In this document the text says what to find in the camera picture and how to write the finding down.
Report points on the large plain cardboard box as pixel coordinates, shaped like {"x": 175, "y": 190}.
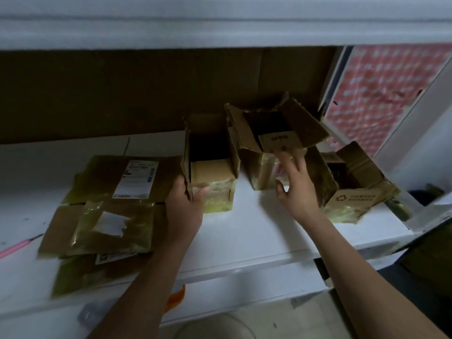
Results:
{"x": 272, "y": 137}

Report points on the person's right hand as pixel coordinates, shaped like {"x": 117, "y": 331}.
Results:
{"x": 300, "y": 194}

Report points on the person's right forearm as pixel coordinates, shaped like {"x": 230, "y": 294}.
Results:
{"x": 367, "y": 286}

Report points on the pink utility knife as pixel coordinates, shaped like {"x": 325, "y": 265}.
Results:
{"x": 18, "y": 246}

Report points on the orange plastic object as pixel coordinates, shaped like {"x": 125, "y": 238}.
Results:
{"x": 175, "y": 298}

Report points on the white metal shelf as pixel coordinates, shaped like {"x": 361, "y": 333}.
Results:
{"x": 247, "y": 229}

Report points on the barcode label cardboard box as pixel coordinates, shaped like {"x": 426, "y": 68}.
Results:
{"x": 353, "y": 190}

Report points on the person's left forearm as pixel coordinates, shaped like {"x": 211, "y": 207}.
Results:
{"x": 141, "y": 296}

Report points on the red patterned panel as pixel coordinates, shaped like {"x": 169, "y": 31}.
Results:
{"x": 385, "y": 88}

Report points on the person's left hand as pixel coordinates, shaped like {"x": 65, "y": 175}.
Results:
{"x": 183, "y": 215}

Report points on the stack of cardboard boxes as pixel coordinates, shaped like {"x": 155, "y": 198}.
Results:
{"x": 106, "y": 222}

